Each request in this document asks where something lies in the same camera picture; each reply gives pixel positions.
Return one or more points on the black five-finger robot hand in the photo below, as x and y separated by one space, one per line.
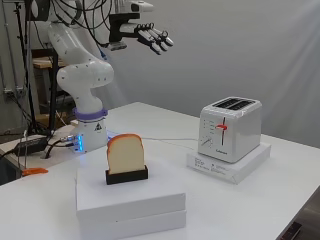
126 28

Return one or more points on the toy bread slice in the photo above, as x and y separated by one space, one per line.
126 155

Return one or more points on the white seven-joint robot arm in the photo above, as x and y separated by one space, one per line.
81 75

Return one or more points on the wooden table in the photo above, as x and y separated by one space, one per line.
41 62

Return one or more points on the black tripod stand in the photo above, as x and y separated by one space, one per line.
26 66

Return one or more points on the black block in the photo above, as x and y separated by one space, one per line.
126 177

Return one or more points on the black power adapter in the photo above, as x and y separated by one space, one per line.
31 146

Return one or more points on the steel two-slot toaster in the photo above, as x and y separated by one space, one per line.
240 133

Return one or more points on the orange clamp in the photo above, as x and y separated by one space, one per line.
35 171

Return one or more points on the white flat box with print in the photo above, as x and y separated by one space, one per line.
230 171

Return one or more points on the grey wall outlet box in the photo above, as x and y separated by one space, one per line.
15 90

